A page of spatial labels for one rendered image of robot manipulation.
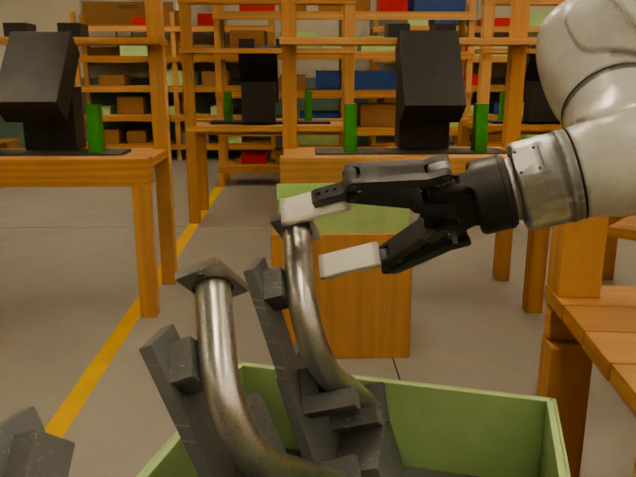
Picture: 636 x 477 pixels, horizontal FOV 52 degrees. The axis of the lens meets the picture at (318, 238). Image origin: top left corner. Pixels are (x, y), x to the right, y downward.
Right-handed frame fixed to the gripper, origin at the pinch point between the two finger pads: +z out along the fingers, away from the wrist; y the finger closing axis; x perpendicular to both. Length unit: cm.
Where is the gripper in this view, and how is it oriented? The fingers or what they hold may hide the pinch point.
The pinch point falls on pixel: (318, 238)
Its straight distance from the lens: 68.8
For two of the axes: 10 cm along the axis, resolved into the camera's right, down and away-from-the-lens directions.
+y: -3.2, -4.9, -8.1
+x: 0.8, 8.4, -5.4
